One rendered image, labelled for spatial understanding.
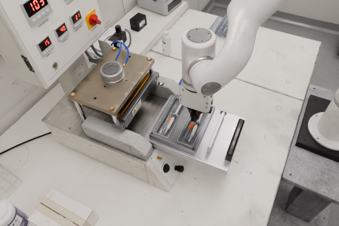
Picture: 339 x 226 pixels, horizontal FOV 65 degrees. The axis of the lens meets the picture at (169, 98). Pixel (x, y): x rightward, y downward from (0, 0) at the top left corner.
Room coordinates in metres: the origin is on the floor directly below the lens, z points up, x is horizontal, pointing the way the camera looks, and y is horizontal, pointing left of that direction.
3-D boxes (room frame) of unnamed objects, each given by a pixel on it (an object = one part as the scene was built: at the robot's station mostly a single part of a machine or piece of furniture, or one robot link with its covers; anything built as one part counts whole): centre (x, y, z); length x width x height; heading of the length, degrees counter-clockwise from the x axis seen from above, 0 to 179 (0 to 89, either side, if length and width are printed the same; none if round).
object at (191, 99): (0.53, -0.08, 1.15); 0.10 x 0.08 x 0.11; 62
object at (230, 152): (0.46, -0.21, 0.99); 0.15 x 0.02 x 0.04; 152
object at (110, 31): (1.20, 0.32, 0.83); 0.23 x 0.12 x 0.07; 153
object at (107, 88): (0.70, 0.21, 1.08); 0.31 x 0.24 x 0.13; 152
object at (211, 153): (0.53, -0.08, 0.97); 0.30 x 0.22 x 0.08; 62
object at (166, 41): (1.21, -0.01, 0.82); 0.05 x 0.05 x 0.14
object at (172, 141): (0.55, -0.04, 0.98); 0.20 x 0.17 x 0.03; 152
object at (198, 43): (0.52, -0.08, 1.30); 0.09 x 0.08 x 0.13; 9
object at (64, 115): (0.68, 0.22, 0.93); 0.46 x 0.35 x 0.01; 62
